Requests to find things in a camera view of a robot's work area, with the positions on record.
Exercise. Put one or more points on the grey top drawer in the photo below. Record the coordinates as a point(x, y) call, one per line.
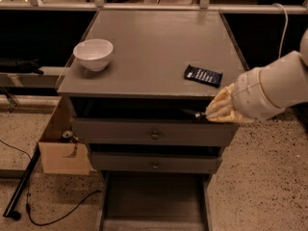
point(153, 132)

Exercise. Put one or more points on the black floor rail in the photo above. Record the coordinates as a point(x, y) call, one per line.
point(24, 177)

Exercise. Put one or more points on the grey middle drawer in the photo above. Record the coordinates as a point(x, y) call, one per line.
point(154, 163)

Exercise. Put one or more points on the metal soda can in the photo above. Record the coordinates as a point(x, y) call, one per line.
point(67, 134)

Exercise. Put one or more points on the white ceramic bowl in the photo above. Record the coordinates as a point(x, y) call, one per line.
point(94, 54)

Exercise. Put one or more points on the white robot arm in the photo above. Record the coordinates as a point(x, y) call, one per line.
point(264, 92)

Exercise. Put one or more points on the black chocolate rxbar wrapper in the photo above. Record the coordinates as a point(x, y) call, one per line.
point(198, 115)

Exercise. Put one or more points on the blue rxbar wrapper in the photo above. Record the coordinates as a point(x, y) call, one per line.
point(203, 76)

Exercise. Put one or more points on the grey drawer cabinet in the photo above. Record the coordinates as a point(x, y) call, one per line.
point(145, 79)

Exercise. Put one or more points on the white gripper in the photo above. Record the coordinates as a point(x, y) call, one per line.
point(248, 92)

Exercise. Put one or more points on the grey open bottom drawer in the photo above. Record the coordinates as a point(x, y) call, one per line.
point(136, 201)

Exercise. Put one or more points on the cardboard box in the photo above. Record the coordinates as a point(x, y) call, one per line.
point(60, 156)

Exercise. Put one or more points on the black bag on ledge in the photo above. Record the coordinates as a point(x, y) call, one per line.
point(8, 65)

